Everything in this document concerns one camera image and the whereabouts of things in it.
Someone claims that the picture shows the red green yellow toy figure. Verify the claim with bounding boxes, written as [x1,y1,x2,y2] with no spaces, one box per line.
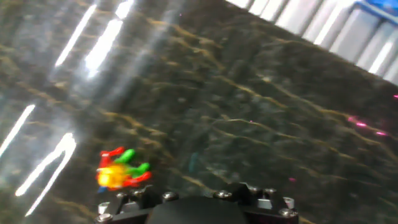
[95,146,153,193]

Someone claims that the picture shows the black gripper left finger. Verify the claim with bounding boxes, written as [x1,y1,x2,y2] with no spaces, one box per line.
[95,184,180,224]

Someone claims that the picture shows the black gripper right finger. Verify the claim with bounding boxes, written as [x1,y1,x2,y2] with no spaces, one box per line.
[213,182,300,224]

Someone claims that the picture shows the blue tissue pack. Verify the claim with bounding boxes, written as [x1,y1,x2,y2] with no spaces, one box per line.
[354,0,398,26]

